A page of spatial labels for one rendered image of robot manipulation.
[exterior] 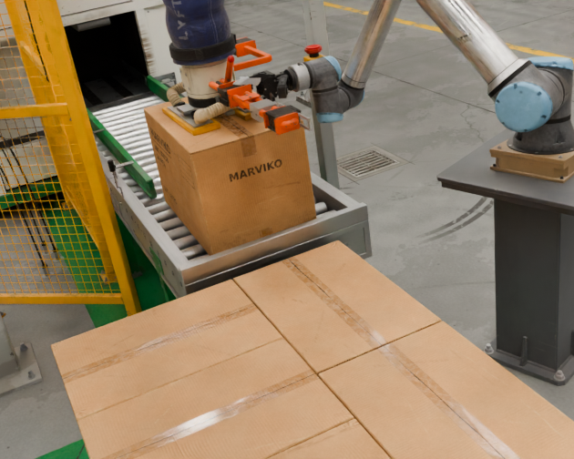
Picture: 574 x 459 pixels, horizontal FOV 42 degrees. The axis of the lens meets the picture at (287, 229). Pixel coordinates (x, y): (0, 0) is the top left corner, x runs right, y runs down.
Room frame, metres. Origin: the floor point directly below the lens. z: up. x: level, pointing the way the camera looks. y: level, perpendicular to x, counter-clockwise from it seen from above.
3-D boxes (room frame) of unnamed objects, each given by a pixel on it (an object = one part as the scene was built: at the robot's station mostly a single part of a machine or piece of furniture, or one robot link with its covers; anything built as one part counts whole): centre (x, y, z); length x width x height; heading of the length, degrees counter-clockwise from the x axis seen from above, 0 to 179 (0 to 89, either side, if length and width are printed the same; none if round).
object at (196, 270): (2.27, 0.04, 0.58); 0.70 x 0.03 x 0.06; 111
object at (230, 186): (2.61, 0.18, 0.75); 0.60 x 0.40 x 0.40; 20
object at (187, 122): (2.59, 0.28, 0.97); 0.34 x 0.10 x 0.05; 22
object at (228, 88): (2.39, 0.09, 1.08); 0.10 x 0.08 x 0.06; 112
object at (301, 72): (2.47, -0.11, 1.08); 0.09 x 0.05 x 0.10; 21
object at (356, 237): (2.27, 0.04, 0.48); 0.70 x 0.03 x 0.15; 111
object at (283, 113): (2.07, -0.03, 1.08); 0.08 x 0.07 x 0.05; 22
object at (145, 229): (3.24, 0.77, 0.50); 2.31 x 0.05 x 0.19; 21
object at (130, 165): (3.59, 0.84, 0.60); 1.60 x 0.10 x 0.09; 21
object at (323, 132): (2.99, -0.22, 0.50); 0.07 x 0.07 x 1.00; 21
